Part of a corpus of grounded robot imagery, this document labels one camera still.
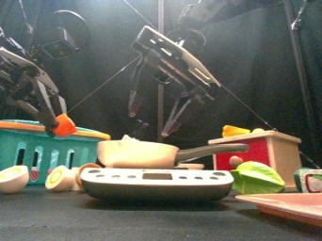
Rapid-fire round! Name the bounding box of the orange toy carrot top piece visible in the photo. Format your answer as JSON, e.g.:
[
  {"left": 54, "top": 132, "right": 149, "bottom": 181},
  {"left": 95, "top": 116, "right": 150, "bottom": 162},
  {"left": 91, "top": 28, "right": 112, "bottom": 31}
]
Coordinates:
[{"left": 53, "top": 113, "right": 79, "bottom": 138}]

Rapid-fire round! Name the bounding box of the thin vertical metal pole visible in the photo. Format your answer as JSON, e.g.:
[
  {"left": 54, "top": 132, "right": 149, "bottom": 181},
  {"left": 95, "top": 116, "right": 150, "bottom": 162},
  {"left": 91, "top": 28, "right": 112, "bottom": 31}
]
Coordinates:
[{"left": 157, "top": 0, "right": 166, "bottom": 144}]

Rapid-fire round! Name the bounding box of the teal plastic basket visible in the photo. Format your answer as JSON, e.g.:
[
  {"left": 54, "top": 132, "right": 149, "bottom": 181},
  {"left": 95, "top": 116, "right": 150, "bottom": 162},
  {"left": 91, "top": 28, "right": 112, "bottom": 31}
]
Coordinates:
[{"left": 0, "top": 119, "right": 113, "bottom": 186}]

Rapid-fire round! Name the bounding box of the yellow toy pepper piece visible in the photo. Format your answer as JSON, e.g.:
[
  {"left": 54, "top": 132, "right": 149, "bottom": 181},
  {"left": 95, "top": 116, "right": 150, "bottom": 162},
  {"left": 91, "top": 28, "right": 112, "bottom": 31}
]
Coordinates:
[{"left": 222, "top": 124, "right": 253, "bottom": 138}]

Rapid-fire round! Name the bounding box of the round wooden knob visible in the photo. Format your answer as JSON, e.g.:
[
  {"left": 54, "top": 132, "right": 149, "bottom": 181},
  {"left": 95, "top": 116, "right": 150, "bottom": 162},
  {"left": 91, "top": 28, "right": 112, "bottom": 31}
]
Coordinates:
[{"left": 228, "top": 154, "right": 246, "bottom": 169}]

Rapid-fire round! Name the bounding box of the brown toy eggshell half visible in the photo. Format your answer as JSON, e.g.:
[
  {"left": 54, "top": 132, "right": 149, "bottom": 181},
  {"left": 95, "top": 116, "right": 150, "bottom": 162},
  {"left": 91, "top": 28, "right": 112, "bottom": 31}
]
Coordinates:
[{"left": 75, "top": 162, "right": 103, "bottom": 191}]

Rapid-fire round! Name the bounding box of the grey kitchen scale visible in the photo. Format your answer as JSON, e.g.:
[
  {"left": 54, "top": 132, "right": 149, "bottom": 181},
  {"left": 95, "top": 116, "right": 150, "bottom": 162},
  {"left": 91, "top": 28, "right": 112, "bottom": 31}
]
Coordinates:
[{"left": 78, "top": 167, "right": 236, "bottom": 202}]

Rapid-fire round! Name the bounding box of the white toy egg half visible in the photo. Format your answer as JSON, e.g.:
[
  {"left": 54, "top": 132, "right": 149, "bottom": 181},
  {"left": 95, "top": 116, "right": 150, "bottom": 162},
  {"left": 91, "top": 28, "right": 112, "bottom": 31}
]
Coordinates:
[
  {"left": 0, "top": 165, "right": 33, "bottom": 195},
  {"left": 45, "top": 165, "right": 77, "bottom": 193}
]

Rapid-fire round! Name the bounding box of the red wooden box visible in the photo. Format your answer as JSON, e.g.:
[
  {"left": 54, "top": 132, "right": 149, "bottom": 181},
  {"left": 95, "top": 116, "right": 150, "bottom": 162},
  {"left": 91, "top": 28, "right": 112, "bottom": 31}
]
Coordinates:
[{"left": 208, "top": 130, "right": 304, "bottom": 189}]

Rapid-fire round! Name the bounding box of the green toy lettuce leaf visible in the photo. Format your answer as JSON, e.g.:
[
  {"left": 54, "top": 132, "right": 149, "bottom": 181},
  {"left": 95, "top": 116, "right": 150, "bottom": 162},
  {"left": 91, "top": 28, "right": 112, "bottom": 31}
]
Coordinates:
[{"left": 229, "top": 160, "right": 289, "bottom": 196}]

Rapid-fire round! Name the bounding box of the small green white toy carton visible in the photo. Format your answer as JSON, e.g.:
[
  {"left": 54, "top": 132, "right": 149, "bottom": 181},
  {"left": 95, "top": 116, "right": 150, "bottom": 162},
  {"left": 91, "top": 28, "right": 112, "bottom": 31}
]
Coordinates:
[{"left": 293, "top": 168, "right": 322, "bottom": 194}]

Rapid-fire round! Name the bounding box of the pink plastic plate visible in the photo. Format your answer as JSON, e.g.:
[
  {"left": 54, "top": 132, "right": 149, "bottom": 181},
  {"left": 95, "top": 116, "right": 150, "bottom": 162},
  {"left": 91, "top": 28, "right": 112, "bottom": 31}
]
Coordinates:
[{"left": 234, "top": 191, "right": 322, "bottom": 229}]

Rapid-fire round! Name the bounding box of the thin diagonal cable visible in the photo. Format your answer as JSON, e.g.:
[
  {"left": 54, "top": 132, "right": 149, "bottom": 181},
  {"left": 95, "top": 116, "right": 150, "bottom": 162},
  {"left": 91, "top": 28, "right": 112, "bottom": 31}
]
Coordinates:
[
  {"left": 67, "top": 56, "right": 144, "bottom": 115},
  {"left": 220, "top": 84, "right": 322, "bottom": 170}
]

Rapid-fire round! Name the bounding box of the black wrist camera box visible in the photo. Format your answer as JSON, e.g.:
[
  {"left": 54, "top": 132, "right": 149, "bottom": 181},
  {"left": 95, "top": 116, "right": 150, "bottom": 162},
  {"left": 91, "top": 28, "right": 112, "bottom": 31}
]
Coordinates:
[{"left": 41, "top": 26, "right": 82, "bottom": 61}]

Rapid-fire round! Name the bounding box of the cream toy pan grey handle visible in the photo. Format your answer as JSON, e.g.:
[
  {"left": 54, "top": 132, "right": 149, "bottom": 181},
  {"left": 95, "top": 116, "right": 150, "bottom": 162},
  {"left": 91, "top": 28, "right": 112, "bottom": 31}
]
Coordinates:
[{"left": 97, "top": 135, "right": 252, "bottom": 170}]

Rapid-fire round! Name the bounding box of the dark frame post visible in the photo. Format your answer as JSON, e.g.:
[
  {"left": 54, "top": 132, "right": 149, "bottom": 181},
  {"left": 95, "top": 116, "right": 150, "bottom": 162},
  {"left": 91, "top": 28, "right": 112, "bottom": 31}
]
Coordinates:
[{"left": 284, "top": 0, "right": 319, "bottom": 153}]

